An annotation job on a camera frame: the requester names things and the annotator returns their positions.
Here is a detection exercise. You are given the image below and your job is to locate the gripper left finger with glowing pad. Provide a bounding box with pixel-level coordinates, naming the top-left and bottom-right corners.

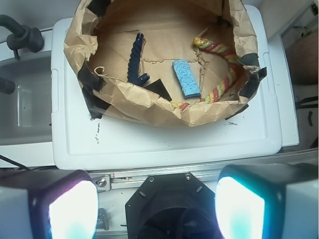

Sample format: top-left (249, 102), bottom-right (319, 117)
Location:
top-left (0, 169), bottom-right (99, 239)

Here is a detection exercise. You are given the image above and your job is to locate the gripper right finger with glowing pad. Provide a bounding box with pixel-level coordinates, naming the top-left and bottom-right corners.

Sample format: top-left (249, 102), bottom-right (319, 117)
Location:
top-left (215, 163), bottom-right (319, 239)

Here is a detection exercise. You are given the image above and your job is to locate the blue textured sponge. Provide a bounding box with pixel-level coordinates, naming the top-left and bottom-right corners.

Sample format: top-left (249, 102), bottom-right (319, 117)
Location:
top-left (172, 60), bottom-right (201, 99)

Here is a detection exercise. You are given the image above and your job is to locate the white plastic bin lid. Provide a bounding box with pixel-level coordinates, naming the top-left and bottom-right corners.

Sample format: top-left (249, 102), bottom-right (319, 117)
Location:
top-left (51, 5), bottom-right (283, 170)

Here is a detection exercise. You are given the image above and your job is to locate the grey sink basin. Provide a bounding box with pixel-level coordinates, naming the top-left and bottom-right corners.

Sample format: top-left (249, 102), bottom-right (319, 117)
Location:
top-left (0, 51), bottom-right (52, 145)

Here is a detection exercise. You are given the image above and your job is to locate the crumpled brown paper bag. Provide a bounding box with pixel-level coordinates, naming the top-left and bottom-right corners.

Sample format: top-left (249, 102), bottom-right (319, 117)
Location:
top-left (64, 0), bottom-right (267, 127)

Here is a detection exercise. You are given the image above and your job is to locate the black faucet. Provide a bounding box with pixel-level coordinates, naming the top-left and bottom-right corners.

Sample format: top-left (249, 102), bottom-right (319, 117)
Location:
top-left (0, 14), bottom-right (44, 60)

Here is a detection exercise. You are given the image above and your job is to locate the aluminium extrusion rail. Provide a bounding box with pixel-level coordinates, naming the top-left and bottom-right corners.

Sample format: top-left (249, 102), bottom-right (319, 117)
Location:
top-left (88, 148), bottom-right (319, 192)

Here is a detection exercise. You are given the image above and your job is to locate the black octagonal mount plate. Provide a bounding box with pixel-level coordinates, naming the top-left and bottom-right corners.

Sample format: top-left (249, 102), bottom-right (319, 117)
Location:
top-left (125, 172), bottom-right (223, 239)

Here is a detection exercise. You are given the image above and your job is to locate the multicolour twisted rope toy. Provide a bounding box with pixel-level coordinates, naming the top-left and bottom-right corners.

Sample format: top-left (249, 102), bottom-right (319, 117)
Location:
top-left (170, 36), bottom-right (241, 112)

